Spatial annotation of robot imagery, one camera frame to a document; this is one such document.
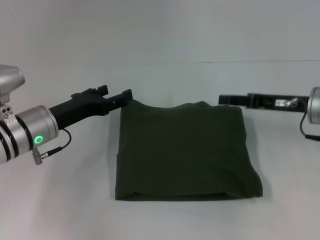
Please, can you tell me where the dark green FREE t-shirt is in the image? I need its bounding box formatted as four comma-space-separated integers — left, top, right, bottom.
114, 99, 264, 203

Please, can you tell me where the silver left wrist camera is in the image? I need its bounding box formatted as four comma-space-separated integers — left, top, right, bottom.
0, 64, 27, 107

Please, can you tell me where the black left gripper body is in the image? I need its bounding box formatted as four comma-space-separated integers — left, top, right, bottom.
48, 89, 111, 131

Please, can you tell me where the left arm cable with plug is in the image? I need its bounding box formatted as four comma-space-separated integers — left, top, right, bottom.
31, 128, 73, 166

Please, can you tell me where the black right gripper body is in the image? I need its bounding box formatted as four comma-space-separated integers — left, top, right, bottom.
246, 92, 311, 114

